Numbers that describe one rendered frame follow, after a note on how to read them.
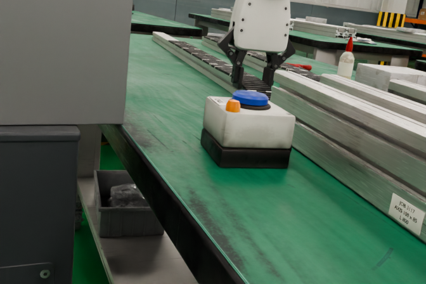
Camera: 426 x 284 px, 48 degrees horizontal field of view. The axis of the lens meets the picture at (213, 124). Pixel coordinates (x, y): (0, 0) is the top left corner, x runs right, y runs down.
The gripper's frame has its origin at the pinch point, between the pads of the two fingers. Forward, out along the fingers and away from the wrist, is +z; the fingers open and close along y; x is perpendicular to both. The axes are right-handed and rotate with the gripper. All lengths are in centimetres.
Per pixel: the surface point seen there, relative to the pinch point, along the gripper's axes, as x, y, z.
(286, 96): 24.3, 4.9, -2.0
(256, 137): 35.4, 13.3, 0.3
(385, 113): 43.1, 4.1, -4.7
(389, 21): -620, -489, -12
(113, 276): -31, 18, 60
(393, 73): 19.4, -14.4, -5.6
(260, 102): 33.3, 12.5, -3.0
